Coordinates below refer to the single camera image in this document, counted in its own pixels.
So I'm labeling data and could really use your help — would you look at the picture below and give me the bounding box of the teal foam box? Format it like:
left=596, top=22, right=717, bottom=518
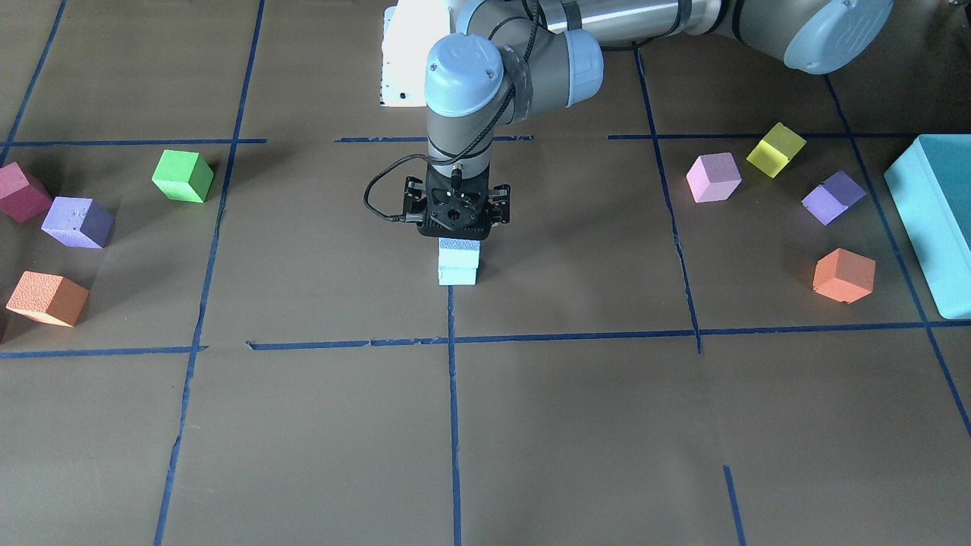
left=885, top=133, right=970, bottom=319

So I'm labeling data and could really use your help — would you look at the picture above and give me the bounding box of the green foam block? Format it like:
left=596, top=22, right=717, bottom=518
left=150, top=149, right=214, bottom=203

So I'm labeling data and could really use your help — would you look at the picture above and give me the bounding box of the yellow foam block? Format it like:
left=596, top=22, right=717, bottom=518
left=746, top=122, right=807, bottom=179

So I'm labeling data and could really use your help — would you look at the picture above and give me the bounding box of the orange foam block side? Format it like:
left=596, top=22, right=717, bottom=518
left=5, top=271, right=90, bottom=328
left=812, top=248, right=877, bottom=303

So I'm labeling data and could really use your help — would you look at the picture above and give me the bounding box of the dark red foam block upper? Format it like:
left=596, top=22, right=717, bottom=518
left=1, top=162, right=53, bottom=224

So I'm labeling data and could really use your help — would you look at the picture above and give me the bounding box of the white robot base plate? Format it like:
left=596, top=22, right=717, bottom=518
left=379, top=1, right=464, bottom=108

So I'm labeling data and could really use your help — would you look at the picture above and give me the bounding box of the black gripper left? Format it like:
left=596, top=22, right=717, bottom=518
left=402, top=166, right=512, bottom=240

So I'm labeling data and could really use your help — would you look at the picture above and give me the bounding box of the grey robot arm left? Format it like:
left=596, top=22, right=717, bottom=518
left=385, top=1, right=894, bottom=241

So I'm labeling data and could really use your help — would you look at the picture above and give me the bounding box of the purple foam block side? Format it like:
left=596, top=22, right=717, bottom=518
left=801, top=171, right=866, bottom=227
left=41, top=196, right=114, bottom=249

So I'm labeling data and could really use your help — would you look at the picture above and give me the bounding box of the light blue foam block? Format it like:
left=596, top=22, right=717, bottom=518
left=437, top=266, right=478, bottom=286
left=438, top=237, right=481, bottom=268

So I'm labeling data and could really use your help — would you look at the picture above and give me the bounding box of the pink foam block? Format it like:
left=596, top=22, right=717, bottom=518
left=686, top=152, right=743, bottom=203

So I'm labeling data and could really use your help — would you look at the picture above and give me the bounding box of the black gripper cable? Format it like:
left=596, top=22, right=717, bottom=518
left=363, top=0, right=541, bottom=224

